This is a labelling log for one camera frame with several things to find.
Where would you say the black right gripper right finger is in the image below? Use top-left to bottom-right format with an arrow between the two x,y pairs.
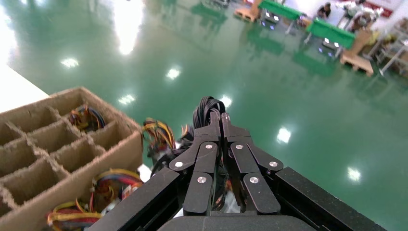
222,112 -> 284,215

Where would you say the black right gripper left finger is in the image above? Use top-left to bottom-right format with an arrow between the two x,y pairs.
169,111 -> 222,215

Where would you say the power supply unit with cables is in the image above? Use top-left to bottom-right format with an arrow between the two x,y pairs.
141,117 -> 177,157
68,105 -> 106,132
150,96 -> 243,214

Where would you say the brown cardboard divider box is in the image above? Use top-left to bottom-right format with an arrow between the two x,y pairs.
0,86 -> 144,231

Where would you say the wooden pallet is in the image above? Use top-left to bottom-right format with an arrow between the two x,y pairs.
339,50 -> 376,78
233,0 -> 263,23

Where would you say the green covered table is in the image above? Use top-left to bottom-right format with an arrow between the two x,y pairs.
305,18 -> 357,51
257,0 -> 306,22

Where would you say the person in dark clothes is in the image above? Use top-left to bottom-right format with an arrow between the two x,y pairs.
317,2 -> 332,20

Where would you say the coloured wire harness lower left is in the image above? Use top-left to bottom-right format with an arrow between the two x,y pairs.
46,168 -> 145,231

